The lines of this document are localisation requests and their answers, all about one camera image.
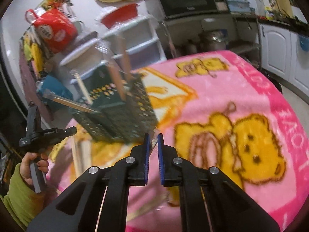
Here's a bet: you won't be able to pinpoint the wooden chopsticks pair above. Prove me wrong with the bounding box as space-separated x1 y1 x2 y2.
126 129 167 222

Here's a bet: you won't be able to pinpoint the green sleeve forearm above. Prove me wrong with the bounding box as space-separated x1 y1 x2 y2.
1 163 47 231

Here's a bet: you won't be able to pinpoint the white kitchen cabinets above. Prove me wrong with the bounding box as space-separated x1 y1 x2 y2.
259 24 308 95

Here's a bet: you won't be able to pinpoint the metal kitchen shelf rack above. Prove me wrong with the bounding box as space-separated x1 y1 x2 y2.
157 13 261 68

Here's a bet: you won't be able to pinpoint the person's left hand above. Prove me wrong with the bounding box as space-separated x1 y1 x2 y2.
19 152 50 187

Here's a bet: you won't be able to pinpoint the wrapped chopsticks left side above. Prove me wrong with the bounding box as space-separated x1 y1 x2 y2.
71 136 84 178

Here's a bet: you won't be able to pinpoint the chopsticks leaning from basket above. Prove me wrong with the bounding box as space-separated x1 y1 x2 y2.
42 71 101 114

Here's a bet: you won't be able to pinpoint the blue hanging bag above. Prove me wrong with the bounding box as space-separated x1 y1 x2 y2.
36 75 73 112

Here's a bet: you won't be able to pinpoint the hanging clothes and towels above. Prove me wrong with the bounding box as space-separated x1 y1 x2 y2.
19 31 53 123

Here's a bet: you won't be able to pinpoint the left plastic drawer tower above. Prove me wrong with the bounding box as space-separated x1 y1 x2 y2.
59 37 114 90

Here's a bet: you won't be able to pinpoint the plastic drawer tower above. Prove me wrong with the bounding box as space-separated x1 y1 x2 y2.
59 37 114 90
103 15 166 70

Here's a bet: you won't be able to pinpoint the dark green utensil basket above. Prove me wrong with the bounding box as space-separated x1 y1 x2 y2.
69 64 158 142

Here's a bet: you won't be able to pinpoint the pink cartoon bear blanket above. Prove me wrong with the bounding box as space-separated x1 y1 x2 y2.
47 51 308 231

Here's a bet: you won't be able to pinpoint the red gift bag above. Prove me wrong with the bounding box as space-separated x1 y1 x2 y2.
25 9 77 53

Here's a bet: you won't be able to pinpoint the chopsticks standing in basket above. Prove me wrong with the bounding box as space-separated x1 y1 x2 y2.
95 22 132 101

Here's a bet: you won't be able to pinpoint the right plastic drawer tower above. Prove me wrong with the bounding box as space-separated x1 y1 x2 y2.
103 15 166 70

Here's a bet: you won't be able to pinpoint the red plastic basin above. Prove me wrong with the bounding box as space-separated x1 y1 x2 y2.
100 3 138 29

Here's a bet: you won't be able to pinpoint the steel pots on shelf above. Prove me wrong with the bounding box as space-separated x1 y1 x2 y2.
199 29 229 52

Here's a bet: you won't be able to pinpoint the wooden cutting board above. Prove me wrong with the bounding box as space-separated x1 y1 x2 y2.
269 0 293 18

